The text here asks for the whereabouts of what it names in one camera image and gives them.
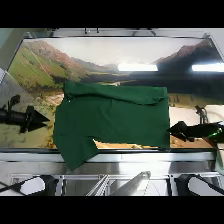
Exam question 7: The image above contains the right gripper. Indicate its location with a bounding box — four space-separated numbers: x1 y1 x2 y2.
177 120 203 143

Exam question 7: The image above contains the dark green shirt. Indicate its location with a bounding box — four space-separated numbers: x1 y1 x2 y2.
52 80 172 172

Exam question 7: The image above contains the silver frame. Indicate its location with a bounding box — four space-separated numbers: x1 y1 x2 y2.
0 28 224 197

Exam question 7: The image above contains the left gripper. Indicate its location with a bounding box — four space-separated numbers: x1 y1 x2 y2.
18 105 51 134

